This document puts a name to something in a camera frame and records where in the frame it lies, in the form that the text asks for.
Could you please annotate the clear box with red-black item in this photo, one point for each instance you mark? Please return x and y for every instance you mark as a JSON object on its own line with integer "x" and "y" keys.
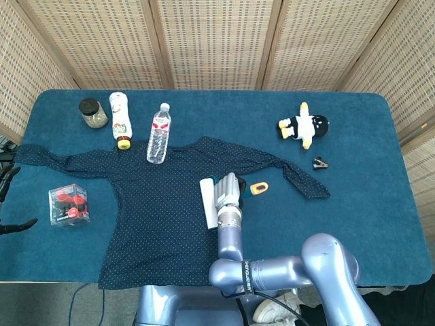
{"x": 69, "y": 205}

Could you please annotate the navy polka dot shirt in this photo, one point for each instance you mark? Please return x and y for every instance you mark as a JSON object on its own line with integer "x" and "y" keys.
{"x": 159, "y": 210}

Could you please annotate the glass jar with black lid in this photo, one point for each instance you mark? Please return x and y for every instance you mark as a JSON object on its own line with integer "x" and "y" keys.
{"x": 94, "y": 117}

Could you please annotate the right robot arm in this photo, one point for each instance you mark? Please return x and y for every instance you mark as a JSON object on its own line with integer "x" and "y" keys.
{"x": 319, "y": 268}

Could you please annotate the blue plush tablecloth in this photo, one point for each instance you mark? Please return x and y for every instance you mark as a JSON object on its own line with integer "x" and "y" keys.
{"x": 357, "y": 220}

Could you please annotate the woven bamboo folding screen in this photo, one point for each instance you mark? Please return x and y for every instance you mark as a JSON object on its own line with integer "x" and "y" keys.
{"x": 217, "y": 40}

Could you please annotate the white bottle with yellow cap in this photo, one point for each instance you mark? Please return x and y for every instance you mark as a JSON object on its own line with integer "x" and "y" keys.
{"x": 120, "y": 119}

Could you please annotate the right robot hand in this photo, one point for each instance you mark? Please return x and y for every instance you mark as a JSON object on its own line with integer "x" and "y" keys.
{"x": 227, "y": 190}

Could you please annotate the clear plastic water bottle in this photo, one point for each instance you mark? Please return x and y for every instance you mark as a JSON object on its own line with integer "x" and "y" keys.
{"x": 159, "y": 136}

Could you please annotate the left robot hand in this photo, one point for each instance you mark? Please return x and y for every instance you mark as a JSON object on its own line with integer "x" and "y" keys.
{"x": 13, "y": 227}

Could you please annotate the black and white plush toy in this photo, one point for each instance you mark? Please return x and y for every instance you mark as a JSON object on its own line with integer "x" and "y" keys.
{"x": 302, "y": 125}

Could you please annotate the blue-grey robot torso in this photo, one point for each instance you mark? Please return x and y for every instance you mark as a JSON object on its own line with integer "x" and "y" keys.
{"x": 163, "y": 305}

